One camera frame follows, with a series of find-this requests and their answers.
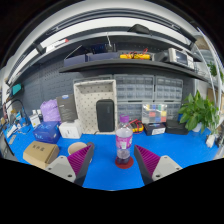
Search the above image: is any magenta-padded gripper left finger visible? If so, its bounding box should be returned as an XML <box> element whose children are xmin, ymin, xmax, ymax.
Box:
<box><xmin>44</xmin><ymin>142</ymin><xmax>96</xmax><ymax>187</ymax></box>

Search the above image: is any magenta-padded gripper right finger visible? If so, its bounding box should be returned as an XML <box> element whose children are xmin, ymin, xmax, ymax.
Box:
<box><xmin>133</xmin><ymin>144</ymin><xmax>183</xmax><ymax>186</ymax></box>

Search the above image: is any clear bottle with purple label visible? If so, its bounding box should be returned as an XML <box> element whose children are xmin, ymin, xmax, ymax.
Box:
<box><xmin>115</xmin><ymin>114</ymin><xmax>134</xmax><ymax>165</ymax></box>

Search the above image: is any beige mug with lettering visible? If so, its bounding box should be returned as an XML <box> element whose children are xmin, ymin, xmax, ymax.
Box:
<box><xmin>67</xmin><ymin>141</ymin><xmax>90</xmax><ymax>156</ymax></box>

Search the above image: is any brown cardboard box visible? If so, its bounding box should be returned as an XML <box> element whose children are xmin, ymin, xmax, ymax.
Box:
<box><xmin>22</xmin><ymin>140</ymin><xmax>61</xmax><ymax>170</ymax></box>

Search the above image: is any flat round red coaster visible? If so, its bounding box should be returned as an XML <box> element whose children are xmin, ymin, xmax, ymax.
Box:
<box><xmin>114</xmin><ymin>155</ymin><xmax>135</xmax><ymax>170</ymax></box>

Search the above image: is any blue tissue box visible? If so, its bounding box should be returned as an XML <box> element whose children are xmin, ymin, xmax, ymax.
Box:
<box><xmin>32</xmin><ymin>120</ymin><xmax>62</xmax><ymax>145</ymax></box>

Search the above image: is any white carton box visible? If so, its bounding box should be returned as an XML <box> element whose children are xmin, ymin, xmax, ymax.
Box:
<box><xmin>58</xmin><ymin>119</ymin><xmax>84</xmax><ymax>140</ymax></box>

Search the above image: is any black box with white label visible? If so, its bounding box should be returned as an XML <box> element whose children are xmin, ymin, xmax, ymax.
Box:
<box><xmin>143</xmin><ymin>122</ymin><xmax>167</xmax><ymax>137</ymax></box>

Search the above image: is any black case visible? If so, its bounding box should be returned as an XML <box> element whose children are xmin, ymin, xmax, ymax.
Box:
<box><xmin>165</xmin><ymin>119</ymin><xmax>190</xmax><ymax>136</ymax></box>

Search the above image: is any yellow multimeter with red leads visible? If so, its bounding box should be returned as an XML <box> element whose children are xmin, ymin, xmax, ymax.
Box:
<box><xmin>129</xmin><ymin>118</ymin><xmax>145</xmax><ymax>135</ymax></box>

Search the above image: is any small white container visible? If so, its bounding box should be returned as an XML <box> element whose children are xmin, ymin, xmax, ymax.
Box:
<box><xmin>205</xmin><ymin>133</ymin><xmax>217</xmax><ymax>149</ymax></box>

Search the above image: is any clear organizer with coloured parts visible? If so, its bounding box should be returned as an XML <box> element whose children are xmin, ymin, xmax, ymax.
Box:
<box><xmin>141</xmin><ymin>103</ymin><xmax>169</xmax><ymax>125</ymax></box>

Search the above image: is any purple plastic bag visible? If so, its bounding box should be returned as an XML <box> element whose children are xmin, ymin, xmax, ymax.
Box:
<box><xmin>39</xmin><ymin>98</ymin><xmax>62</xmax><ymax>123</ymax></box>

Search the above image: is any dark grey flat box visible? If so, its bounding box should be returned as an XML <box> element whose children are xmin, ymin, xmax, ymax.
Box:
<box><xmin>55</xmin><ymin>93</ymin><xmax>79</xmax><ymax>124</ymax></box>

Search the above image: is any green potted plant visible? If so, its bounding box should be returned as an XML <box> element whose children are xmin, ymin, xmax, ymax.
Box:
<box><xmin>178</xmin><ymin>89</ymin><xmax>221</xmax><ymax>135</ymax></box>

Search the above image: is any white perforated storage crate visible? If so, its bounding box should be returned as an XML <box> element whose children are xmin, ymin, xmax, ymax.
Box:
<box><xmin>73</xmin><ymin>79</ymin><xmax>119</xmax><ymax>135</ymax></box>

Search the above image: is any grey small-parts drawer cabinet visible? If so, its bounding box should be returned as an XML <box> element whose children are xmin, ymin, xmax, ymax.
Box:
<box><xmin>113</xmin><ymin>73</ymin><xmax>156</xmax><ymax>102</ymax></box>
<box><xmin>155</xmin><ymin>75</ymin><xmax>185</xmax><ymax>102</ymax></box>
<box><xmin>116</xmin><ymin>101</ymin><xmax>145</xmax><ymax>123</ymax></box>

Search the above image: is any black speaker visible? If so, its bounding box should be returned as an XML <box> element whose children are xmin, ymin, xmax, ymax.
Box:
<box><xmin>95</xmin><ymin>98</ymin><xmax>116</xmax><ymax>133</ymax></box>

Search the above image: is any black shelf unit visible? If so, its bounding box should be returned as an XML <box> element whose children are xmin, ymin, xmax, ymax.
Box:
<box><xmin>6</xmin><ymin>9</ymin><xmax>209</xmax><ymax>84</ymax></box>

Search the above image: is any white shelf unit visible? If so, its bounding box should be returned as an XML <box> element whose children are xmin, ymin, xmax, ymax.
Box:
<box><xmin>193</xmin><ymin>28</ymin><xmax>224</xmax><ymax>101</ymax></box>

